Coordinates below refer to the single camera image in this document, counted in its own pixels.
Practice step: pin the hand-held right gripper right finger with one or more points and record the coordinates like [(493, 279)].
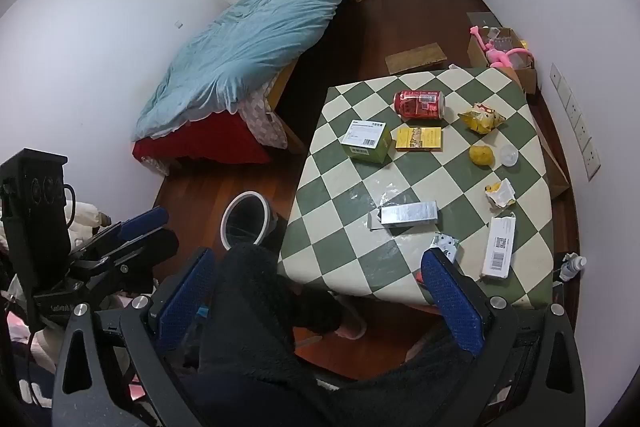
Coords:
[(454, 303)]

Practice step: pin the yellow snack bag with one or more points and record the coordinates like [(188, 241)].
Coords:
[(482, 118)]

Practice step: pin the clear plastic bottle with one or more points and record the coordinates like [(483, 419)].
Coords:
[(572, 266)]

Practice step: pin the light blue duvet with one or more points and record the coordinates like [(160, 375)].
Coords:
[(250, 37)]

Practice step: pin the wooden bed frame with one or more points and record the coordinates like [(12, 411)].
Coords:
[(282, 92)]

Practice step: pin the brown cardboard box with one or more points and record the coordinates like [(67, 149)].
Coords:
[(525, 74)]

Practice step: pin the small green patterned packet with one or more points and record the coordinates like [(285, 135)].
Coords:
[(445, 244)]

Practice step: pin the red drink can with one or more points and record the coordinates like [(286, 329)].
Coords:
[(419, 103)]

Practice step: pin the yellow ball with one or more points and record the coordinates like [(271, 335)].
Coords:
[(481, 155)]

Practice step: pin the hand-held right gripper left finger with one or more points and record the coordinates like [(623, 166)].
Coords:
[(186, 299)]

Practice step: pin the red blanket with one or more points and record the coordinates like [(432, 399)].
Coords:
[(200, 142)]

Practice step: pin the person's left leg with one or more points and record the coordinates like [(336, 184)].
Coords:
[(260, 307)]

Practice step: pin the person's right leg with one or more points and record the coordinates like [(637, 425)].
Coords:
[(425, 372)]

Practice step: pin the flat yellow box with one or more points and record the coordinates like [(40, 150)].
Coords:
[(419, 139)]

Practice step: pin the clear plastic lid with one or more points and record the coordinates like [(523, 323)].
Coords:
[(509, 155)]

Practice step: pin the green white checkered tablecloth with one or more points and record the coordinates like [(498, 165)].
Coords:
[(350, 187)]

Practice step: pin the pale checkered bed sheet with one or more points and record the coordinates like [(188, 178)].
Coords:
[(260, 117)]

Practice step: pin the pink plush toy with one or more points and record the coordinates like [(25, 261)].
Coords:
[(500, 55)]

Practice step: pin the pale pink slipper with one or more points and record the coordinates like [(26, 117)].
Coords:
[(352, 326)]

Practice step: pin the silver foil box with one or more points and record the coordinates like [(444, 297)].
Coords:
[(407, 213)]

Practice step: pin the person's leg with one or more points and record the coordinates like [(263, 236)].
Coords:
[(425, 372), (260, 307)]

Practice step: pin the brown paper bag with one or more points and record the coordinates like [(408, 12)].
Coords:
[(555, 167)]

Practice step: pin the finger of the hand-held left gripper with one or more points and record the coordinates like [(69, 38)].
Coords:
[(144, 219), (155, 244)]

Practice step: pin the green white box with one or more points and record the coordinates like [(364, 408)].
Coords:
[(367, 139)]

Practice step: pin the white yellow wrapper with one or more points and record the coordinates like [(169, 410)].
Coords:
[(500, 193)]

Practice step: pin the long white box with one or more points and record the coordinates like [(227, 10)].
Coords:
[(500, 247)]

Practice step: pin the white round trash bin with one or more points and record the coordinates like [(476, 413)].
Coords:
[(227, 227)]

